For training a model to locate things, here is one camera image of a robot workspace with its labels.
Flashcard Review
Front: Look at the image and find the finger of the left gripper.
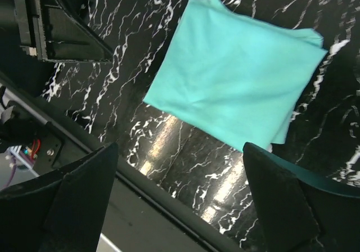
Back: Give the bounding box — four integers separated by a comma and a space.
16, 0, 113, 62

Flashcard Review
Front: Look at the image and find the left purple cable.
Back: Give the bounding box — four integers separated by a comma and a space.
4, 153, 20, 191

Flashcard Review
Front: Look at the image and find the turquoise t shirt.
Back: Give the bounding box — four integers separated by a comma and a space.
143, 0, 327, 151

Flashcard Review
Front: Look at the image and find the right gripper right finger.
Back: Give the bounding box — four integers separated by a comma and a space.
243, 142, 359, 251

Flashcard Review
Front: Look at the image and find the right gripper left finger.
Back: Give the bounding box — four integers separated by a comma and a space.
1, 143, 118, 251

